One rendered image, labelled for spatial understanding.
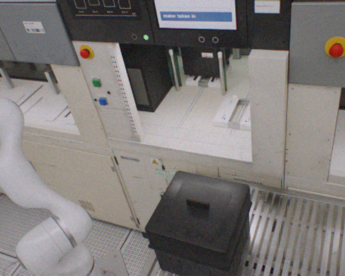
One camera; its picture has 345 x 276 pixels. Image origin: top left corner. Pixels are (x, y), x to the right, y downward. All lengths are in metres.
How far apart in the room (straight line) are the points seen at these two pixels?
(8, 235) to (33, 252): 1.81
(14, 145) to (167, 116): 0.99
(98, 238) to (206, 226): 1.48
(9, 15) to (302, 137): 1.30
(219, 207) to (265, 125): 0.35
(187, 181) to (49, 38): 0.84
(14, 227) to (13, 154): 1.89
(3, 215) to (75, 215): 1.99
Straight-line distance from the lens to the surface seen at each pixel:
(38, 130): 2.22
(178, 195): 1.33
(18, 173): 1.12
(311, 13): 1.20
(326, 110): 1.38
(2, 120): 1.12
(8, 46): 1.91
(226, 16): 1.27
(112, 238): 2.58
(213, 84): 2.07
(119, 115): 1.75
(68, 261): 1.26
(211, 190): 1.32
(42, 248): 1.15
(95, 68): 1.65
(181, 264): 1.36
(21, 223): 2.97
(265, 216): 1.56
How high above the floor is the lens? 2.01
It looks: 40 degrees down
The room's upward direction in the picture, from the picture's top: 12 degrees counter-clockwise
